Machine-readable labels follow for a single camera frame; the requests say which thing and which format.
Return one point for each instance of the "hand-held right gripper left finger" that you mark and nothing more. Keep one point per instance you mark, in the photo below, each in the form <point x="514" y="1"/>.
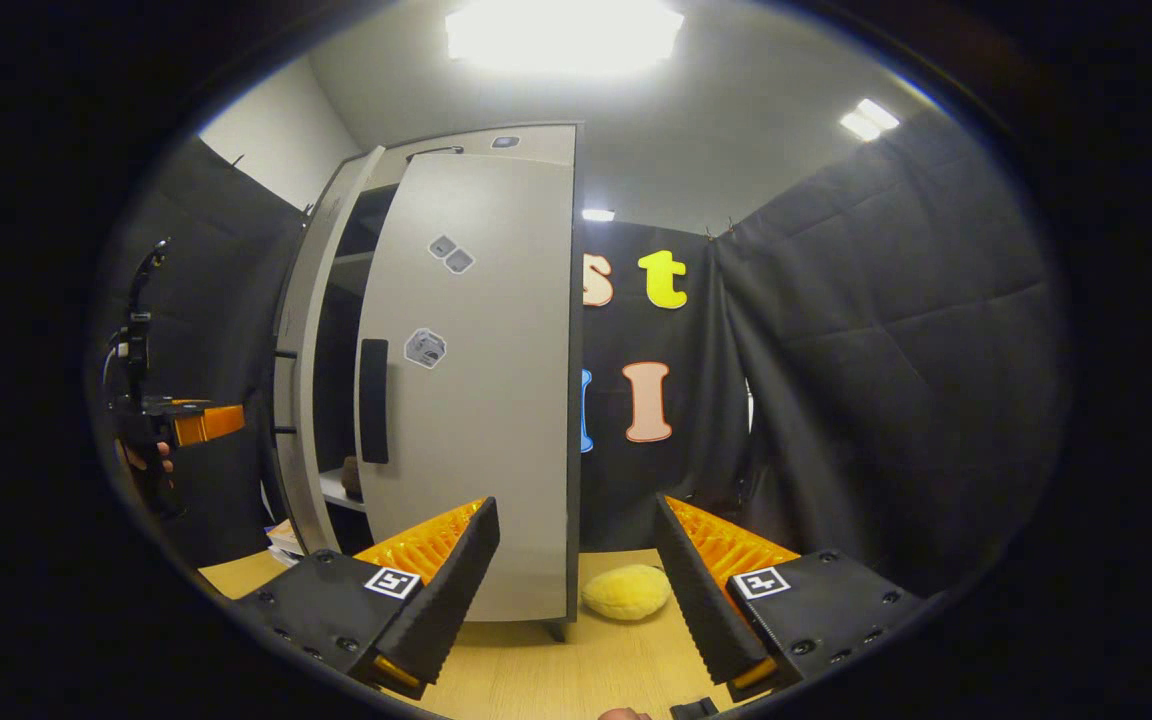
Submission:
<point x="446" y="605"/>

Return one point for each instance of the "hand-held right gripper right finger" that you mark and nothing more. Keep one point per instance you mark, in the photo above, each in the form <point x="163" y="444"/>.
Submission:
<point x="696" y="605"/>

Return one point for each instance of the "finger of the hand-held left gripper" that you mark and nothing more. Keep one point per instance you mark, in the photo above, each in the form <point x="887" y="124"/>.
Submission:
<point x="211" y="424"/>

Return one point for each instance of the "white cabinet door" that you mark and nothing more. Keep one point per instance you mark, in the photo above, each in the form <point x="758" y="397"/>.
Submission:
<point x="298" y="400"/>
<point x="486" y="400"/>

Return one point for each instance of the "brown fuzzy shoe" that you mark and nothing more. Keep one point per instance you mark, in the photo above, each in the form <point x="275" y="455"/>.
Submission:
<point x="351" y="480"/>

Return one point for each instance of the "white shoe cabinet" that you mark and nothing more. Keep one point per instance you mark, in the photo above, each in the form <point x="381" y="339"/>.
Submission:
<point x="546" y="140"/>

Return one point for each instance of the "yellow plush cushion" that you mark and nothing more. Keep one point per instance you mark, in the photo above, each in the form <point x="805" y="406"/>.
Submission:
<point x="626" y="592"/>

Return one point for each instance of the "stack of white books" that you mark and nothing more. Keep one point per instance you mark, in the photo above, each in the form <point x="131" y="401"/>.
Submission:
<point x="286" y="542"/>

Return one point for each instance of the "black backdrop cloth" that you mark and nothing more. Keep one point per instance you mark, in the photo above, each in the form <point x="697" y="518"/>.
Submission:
<point x="886" y="350"/>
<point x="226" y="280"/>

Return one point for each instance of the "distant ceiling light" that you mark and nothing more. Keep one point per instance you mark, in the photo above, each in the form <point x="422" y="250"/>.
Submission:
<point x="598" y="215"/>

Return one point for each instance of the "small ceiling light panel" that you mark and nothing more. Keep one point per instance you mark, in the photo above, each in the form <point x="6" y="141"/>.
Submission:
<point x="871" y="120"/>

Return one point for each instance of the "large ceiling light panel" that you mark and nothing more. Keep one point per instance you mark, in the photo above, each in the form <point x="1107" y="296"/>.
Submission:
<point x="566" y="35"/>

